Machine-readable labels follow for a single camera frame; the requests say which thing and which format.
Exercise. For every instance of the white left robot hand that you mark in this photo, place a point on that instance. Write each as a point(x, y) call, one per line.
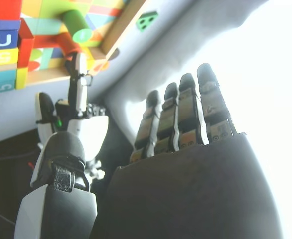
point(186, 194)

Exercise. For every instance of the green cylinder with minus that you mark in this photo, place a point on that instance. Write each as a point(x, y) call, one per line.
point(75, 21)

